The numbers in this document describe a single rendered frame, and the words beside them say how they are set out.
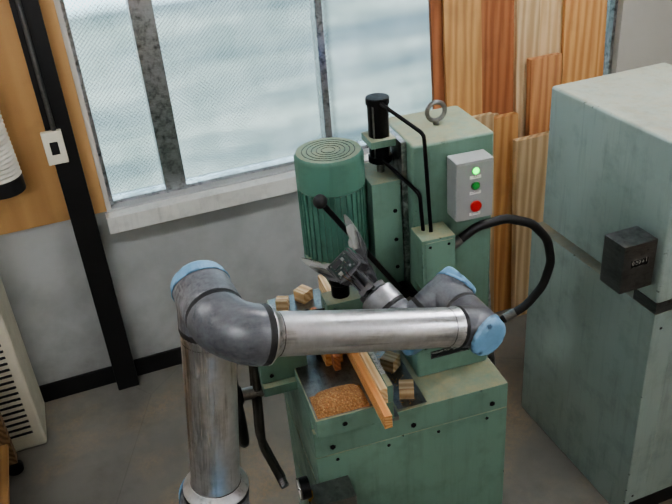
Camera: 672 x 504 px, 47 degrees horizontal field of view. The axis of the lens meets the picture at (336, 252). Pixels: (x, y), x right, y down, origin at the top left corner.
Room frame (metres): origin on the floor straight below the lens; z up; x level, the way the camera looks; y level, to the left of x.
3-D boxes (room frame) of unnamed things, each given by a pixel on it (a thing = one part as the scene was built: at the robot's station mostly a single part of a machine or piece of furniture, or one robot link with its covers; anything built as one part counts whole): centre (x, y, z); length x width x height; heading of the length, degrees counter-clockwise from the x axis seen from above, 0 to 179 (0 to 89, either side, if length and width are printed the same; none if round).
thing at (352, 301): (1.78, -0.02, 1.03); 0.14 x 0.07 x 0.09; 104
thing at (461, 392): (1.81, -0.12, 0.76); 0.57 x 0.45 x 0.09; 104
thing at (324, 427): (1.77, 0.11, 0.87); 0.61 x 0.30 x 0.06; 14
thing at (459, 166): (1.72, -0.35, 1.40); 0.10 x 0.06 x 0.16; 104
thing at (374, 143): (1.82, -0.14, 1.53); 0.08 x 0.08 x 0.17; 14
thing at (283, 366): (1.75, 0.19, 0.91); 0.15 x 0.14 x 0.09; 14
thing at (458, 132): (1.86, -0.28, 1.16); 0.22 x 0.22 x 0.72; 14
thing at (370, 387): (1.69, -0.02, 0.92); 0.56 x 0.02 x 0.04; 14
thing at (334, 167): (1.78, 0.00, 1.35); 0.18 x 0.18 x 0.31
